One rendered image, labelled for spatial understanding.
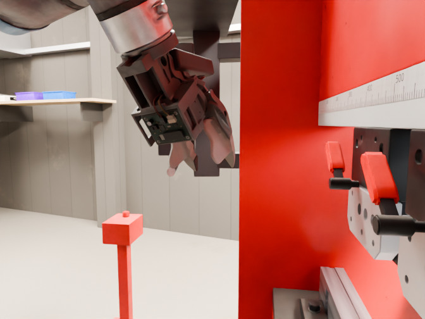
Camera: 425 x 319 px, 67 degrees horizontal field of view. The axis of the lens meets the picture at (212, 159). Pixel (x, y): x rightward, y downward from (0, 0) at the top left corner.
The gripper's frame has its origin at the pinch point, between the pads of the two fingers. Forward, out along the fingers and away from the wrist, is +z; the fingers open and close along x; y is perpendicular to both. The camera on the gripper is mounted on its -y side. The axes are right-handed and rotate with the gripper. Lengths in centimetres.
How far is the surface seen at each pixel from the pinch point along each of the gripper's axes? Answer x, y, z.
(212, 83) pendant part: -39, -87, 24
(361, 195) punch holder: 20.5, 0.5, 9.0
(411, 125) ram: 26.4, 5.3, -5.6
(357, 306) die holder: 16.5, -0.4, 42.3
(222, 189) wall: -138, -207, 201
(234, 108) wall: -111, -258, 128
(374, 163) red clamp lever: 22.7, 8.4, -3.6
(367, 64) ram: 23.2, -11.6, -5.1
